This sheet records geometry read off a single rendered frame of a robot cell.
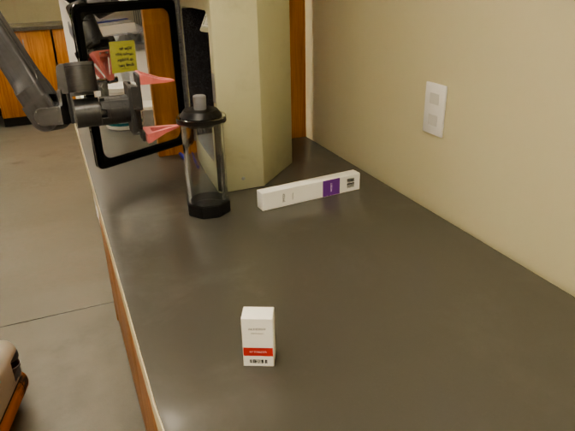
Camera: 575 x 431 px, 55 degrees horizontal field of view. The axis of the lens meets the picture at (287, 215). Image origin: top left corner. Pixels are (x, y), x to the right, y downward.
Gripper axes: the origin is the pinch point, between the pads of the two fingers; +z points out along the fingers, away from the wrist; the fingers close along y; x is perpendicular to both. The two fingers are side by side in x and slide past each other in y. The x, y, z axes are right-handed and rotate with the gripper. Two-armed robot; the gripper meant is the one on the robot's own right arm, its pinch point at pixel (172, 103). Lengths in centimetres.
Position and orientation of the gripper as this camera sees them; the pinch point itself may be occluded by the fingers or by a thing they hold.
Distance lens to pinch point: 121.6
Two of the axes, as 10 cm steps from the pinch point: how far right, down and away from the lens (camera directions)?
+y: -0.2, -9.2, -4.0
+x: -3.9, -3.6, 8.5
